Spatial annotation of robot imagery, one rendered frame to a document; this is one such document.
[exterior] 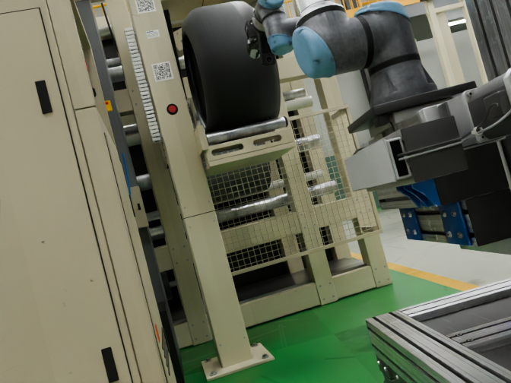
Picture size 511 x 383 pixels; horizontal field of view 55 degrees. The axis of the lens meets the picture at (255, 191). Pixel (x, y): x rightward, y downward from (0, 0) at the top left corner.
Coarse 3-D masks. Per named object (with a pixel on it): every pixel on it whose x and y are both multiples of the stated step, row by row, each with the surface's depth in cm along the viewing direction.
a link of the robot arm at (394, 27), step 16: (368, 16) 107; (384, 16) 106; (400, 16) 106; (368, 32) 105; (384, 32) 105; (400, 32) 106; (368, 48) 105; (384, 48) 106; (400, 48) 106; (416, 48) 108; (368, 64) 109
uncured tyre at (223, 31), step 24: (192, 24) 190; (216, 24) 185; (240, 24) 186; (192, 48) 226; (216, 48) 182; (240, 48) 184; (192, 72) 231; (216, 72) 183; (240, 72) 184; (264, 72) 186; (192, 96) 228; (216, 96) 186; (240, 96) 187; (264, 96) 190; (216, 120) 194; (240, 120) 194; (264, 120) 199
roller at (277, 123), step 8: (272, 120) 197; (280, 120) 198; (232, 128) 194; (240, 128) 194; (248, 128) 195; (256, 128) 195; (264, 128) 196; (272, 128) 198; (208, 136) 191; (216, 136) 192; (224, 136) 193; (232, 136) 193; (240, 136) 195
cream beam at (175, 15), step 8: (160, 0) 227; (168, 0) 229; (176, 0) 230; (184, 0) 232; (192, 0) 235; (200, 0) 237; (208, 0) 239; (216, 0) 241; (224, 0) 244; (232, 0) 246; (240, 0) 248; (168, 8) 237; (176, 8) 239; (184, 8) 241; (192, 8) 244; (176, 16) 247; (184, 16) 250
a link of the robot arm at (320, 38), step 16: (304, 0) 108; (320, 0) 107; (304, 16) 106; (320, 16) 105; (336, 16) 105; (304, 32) 104; (320, 32) 104; (336, 32) 104; (352, 32) 104; (304, 48) 106; (320, 48) 103; (336, 48) 104; (352, 48) 104; (304, 64) 109; (320, 64) 104; (336, 64) 105; (352, 64) 107
